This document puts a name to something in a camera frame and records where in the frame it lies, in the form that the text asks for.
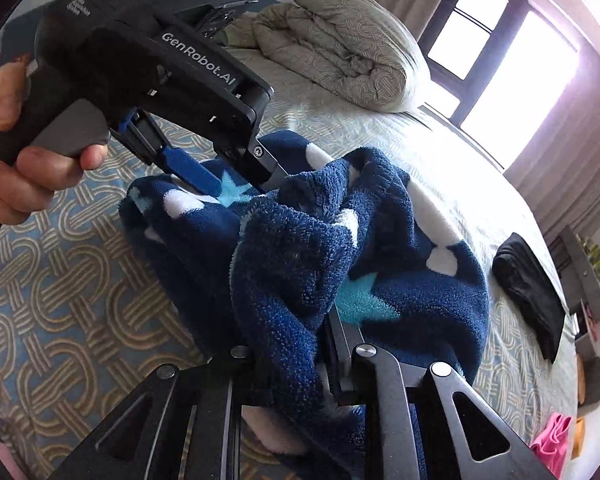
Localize pink cloth on floor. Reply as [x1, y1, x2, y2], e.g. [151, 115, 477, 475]
[530, 413, 572, 479]

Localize folded beige duvet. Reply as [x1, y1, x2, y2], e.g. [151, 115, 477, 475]
[223, 0, 430, 113]

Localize dark grey side shelf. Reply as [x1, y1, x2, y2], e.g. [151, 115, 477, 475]
[550, 226, 600, 361]

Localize navy fleece star pants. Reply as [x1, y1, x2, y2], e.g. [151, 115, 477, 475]
[120, 131, 490, 479]

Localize dark framed window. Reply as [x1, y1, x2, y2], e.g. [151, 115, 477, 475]
[419, 0, 579, 169]

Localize patterned blue beige bedspread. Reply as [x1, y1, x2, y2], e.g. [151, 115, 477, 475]
[0, 44, 579, 480]

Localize person's left hand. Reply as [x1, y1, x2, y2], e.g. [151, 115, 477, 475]
[0, 60, 108, 226]

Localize folded black garment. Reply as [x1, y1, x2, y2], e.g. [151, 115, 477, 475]
[492, 233, 566, 363]

